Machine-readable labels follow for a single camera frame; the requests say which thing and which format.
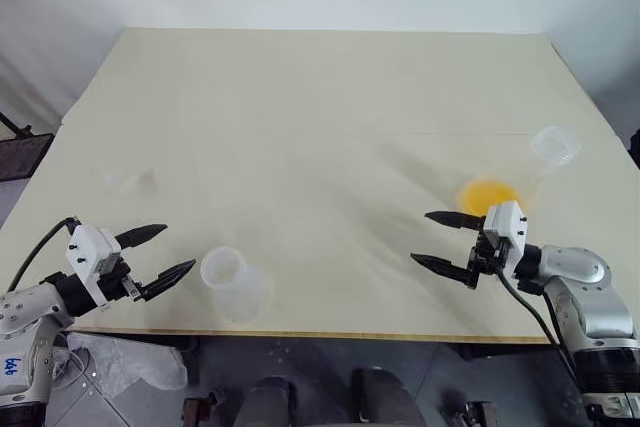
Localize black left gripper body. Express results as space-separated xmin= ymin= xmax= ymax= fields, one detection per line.
xmin=97 ymin=257 xmax=145 ymax=305

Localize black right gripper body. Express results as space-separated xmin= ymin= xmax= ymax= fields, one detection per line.
xmin=468 ymin=217 xmax=512 ymax=278

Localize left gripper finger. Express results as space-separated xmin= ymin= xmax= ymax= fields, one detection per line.
xmin=114 ymin=222 xmax=168 ymax=250
xmin=133 ymin=259 xmax=197 ymax=304

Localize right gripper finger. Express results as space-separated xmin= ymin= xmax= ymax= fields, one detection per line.
xmin=424 ymin=210 xmax=486 ymax=232
xmin=410 ymin=252 xmax=477 ymax=291

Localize translucent white plastic jar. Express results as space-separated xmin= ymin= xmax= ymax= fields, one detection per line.
xmin=199 ymin=245 xmax=275 ymax=325

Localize clear plastic bag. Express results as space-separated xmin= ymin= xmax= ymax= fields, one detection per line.
xmin=66 ymin=331 xmax=189 ymax=394

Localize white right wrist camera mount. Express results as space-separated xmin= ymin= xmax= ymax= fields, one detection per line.
xmin=483 ymin=200 xmax=529 ymax=281

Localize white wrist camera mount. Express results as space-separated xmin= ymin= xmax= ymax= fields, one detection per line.
xmin=65 ymin=224 xmax=122 ymax=311
xmin=483 ymin=200 xmax=529 ymax=281

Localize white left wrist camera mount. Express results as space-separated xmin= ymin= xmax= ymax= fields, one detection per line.
xmin=65 ymin=224 xmax=122 ymax=311

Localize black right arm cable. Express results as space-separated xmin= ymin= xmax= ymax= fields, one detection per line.
xmin=496 ymin=270 xmax=581 ymax=383

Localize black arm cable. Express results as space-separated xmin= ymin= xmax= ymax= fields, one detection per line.
xmin=5 ymin=217 xmax=81 ymax=294
xmin=496 ymin=270 xmax=581 ymax=383

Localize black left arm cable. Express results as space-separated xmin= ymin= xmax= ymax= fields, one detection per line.
xmin=5 ymin=217 xmax=81 ymax=294

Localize black stand frame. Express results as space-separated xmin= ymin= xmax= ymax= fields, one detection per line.
xmin=0 ymin=110 xmax=56 ymax=184

